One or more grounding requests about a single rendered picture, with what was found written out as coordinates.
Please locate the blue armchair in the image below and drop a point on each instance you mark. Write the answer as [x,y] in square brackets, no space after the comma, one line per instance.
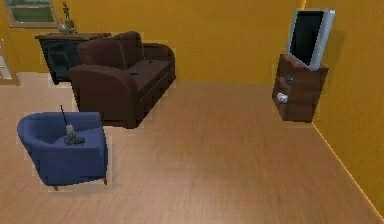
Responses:
[71,160]

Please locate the silver television set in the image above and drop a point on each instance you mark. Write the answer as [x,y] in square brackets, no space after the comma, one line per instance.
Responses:
[308,36]

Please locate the dark brown sofa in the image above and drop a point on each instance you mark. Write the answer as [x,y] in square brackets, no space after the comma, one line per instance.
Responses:
[110,86]

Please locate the small white object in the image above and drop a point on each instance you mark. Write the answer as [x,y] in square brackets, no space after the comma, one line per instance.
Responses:
[282,97]

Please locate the small grey object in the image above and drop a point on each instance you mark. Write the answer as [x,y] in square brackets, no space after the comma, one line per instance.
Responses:
[288,80]

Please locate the brown television stand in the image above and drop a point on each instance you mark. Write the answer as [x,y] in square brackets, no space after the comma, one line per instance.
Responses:
[305,93]

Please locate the grey object with thin rod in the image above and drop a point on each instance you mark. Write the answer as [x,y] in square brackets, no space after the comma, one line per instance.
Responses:
[71,136]

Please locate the black sideboard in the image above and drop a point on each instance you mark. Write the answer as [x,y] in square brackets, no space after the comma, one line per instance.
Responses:
[58,56]

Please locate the grey vase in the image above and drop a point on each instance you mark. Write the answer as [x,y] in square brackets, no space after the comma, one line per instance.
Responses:
[64,29]

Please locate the dark statuette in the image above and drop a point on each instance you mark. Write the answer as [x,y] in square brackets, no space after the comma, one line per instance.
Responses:
[67,15]

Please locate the window with pale frame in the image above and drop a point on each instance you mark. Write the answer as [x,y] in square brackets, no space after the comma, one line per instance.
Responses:
[31,13]

